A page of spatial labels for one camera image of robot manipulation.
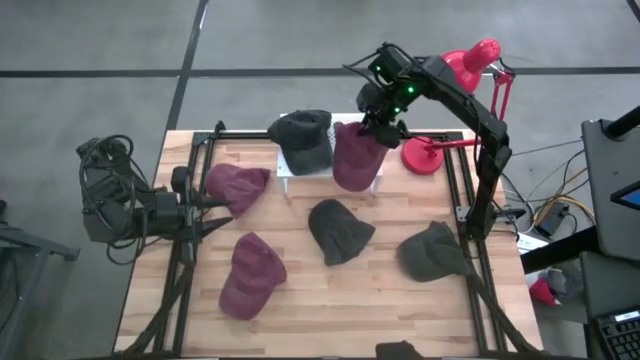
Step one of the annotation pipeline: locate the maroon baseball cap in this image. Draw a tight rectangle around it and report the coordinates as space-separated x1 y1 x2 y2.
332 121 391 193
218 231 288 321
204 163 272 219

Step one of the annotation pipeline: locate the black cart beam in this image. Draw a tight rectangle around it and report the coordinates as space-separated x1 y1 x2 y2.
519 225 599 275

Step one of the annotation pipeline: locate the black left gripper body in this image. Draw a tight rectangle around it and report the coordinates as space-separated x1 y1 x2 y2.
149 166 204 266

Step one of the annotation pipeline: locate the grey metal stand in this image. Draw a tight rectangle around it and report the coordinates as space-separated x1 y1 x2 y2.
0 199 81 360

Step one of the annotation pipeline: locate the black keyboard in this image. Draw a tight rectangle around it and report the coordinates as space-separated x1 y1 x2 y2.
594 308 640 360

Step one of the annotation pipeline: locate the red desk lamp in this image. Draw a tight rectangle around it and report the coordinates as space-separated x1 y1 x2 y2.
400 38 516 176

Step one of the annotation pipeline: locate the black power adapter box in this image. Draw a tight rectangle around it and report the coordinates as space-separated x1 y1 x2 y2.
533 201 570 237

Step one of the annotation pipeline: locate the monitor with blue screen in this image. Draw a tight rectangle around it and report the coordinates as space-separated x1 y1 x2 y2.
609 180 640 211

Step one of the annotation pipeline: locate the black aluminium table frame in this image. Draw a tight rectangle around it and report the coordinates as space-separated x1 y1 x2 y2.
112 119 544 360

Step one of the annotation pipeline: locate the white flat box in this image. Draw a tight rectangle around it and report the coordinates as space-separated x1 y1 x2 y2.
514 231 550 256

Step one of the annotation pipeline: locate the person's head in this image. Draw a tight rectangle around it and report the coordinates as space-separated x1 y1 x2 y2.
374 340 426 360

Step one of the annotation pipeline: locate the yellow cable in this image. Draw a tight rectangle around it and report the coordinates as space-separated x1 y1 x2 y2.
534 167 596 224

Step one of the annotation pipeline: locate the red and grey bundle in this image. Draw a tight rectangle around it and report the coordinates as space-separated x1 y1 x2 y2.
528 268 569 307

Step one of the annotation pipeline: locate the grey workstation cart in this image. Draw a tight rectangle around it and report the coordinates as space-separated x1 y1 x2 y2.
579 118 640 321

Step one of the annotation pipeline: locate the black round pole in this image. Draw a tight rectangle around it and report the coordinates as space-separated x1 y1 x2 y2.
602 104 640 140

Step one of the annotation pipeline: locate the white perforated metal shelf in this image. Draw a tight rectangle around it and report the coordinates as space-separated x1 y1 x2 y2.
276 112 385 199

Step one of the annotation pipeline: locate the dark grey baseball cap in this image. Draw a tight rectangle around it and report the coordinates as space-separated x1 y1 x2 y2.
308 198 377 267
397 220 474 283
267 109 335 177

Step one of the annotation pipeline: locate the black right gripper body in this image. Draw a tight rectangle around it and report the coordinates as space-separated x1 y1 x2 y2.
355 82 404 130

